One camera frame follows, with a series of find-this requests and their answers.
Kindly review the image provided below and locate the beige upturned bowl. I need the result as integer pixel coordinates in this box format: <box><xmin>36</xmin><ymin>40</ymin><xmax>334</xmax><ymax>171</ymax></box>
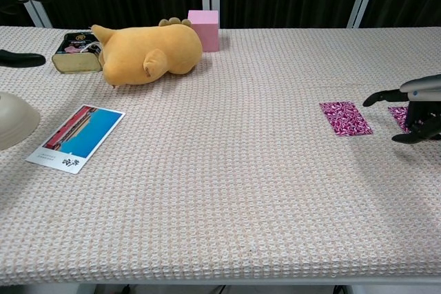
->
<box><xmin>0</xmin><ymin>91</ymin><xmax>41</xmax><ymax>151</ymax></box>

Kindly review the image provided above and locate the blue red photo postcard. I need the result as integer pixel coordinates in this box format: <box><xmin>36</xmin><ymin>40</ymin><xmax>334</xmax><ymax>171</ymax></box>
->
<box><xmin>25</xmin><ymin>103</ymin><xmax>126</xmax><ymax>175</ymax></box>

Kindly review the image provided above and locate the black luncheon meat can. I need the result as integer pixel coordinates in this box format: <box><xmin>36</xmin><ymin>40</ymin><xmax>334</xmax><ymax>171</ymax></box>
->
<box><xmin>51</xmin><ymin>30</ymin><xmax>103</xmax><ymax>74</ymax></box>

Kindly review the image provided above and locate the beige woven tablecloth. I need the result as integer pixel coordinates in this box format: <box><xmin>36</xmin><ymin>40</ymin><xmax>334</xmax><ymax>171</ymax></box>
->
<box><xmin>0</xmin><ymin>26</ymin><xmax>441</xmax><ymax>286</ymax></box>

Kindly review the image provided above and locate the yellow plush animal toy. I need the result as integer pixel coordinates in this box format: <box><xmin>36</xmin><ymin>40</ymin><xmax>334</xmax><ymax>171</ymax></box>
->
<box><xmin>91</xmin><ymin>17</ymin><xmax>203</xmax><ymax>89</ymax></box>

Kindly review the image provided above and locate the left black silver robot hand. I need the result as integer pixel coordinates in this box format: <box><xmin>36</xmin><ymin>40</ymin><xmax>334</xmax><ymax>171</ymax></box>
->
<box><xmin>0</xmin><ymin>0</ymin><xmax>47</xmax><ymax>68</ymax></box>

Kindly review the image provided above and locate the pink cube block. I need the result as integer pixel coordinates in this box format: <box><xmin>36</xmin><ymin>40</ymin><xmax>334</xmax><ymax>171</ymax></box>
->
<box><xmin>187</xmin><ymin>10</ymin><xmax>221</xmax><ymax>53</ymax></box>

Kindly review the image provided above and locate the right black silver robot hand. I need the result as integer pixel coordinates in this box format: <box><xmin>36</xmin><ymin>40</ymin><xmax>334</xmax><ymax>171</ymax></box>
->
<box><xmin>362</xmin><ymin>73</ymin><xmax>441</xmax><ymax>145</ymax></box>

